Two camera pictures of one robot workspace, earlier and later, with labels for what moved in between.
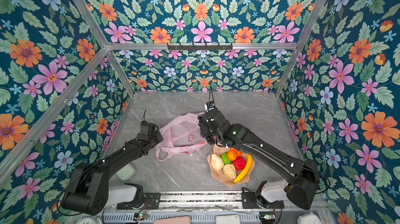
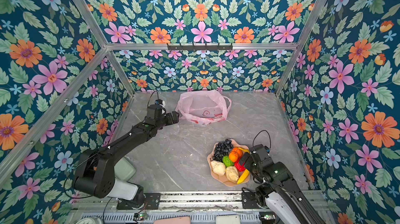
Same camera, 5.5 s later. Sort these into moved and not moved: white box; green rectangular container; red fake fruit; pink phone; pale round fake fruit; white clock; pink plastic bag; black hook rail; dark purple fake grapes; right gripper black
Moved: pale round fake fruit; pink plastic bag; right gripper black; dark purple fake grapes
Not moved: pink phone; red fake fruit; green rectangular container; black hook rail; white box; white clock
